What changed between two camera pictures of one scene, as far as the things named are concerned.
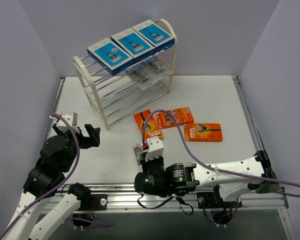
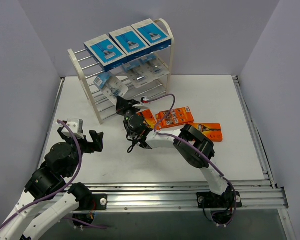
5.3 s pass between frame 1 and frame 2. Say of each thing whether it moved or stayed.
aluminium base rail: stayed
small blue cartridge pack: moved
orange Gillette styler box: stayed
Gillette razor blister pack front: moved
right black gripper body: moved
